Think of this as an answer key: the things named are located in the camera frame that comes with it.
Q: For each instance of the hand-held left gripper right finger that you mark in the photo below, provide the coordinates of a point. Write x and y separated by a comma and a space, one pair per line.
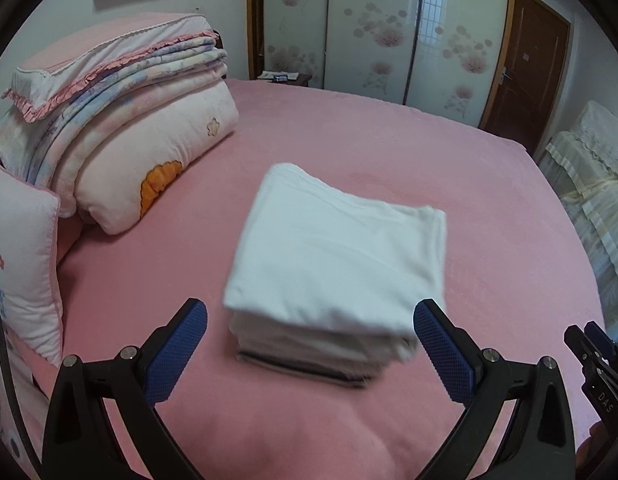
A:
441, 355

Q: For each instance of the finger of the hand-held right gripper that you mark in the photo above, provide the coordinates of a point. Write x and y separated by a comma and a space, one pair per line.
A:
581, 347
596, 335

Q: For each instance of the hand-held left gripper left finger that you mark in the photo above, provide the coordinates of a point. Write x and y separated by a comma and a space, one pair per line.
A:
176, 355

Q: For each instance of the white printed sweatshirt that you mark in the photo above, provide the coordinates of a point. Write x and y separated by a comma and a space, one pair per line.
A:
329, 260

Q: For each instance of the stack of grey clothes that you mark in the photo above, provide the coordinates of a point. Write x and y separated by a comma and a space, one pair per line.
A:
299, 360

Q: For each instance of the furniture under white lace cover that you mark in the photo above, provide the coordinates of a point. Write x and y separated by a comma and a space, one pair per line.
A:
599, 200

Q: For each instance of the white pink embroidered cushion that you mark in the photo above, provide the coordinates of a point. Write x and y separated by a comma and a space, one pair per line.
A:
19, 260

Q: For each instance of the bed with pink blanket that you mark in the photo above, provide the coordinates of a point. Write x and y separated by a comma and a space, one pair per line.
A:
439, 160

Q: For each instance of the folded pink quilt orange print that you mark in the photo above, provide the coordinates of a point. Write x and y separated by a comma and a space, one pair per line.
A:
154, 145

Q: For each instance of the brown wooden door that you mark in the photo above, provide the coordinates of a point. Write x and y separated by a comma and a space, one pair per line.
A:
534, 60

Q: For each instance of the folded pink striped quilt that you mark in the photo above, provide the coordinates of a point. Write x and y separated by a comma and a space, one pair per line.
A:
154, 72

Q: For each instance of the small blue white box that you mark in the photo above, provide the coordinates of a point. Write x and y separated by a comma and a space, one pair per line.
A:
280, 78

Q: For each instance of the wooden nightstand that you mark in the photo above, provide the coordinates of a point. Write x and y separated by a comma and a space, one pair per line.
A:
299, 80

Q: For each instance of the pink ruffled pillow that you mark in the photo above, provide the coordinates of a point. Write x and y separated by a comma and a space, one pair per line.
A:
114, 45

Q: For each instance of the floral sliding door wardrobe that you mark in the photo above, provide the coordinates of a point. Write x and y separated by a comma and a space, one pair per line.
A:
369, 20

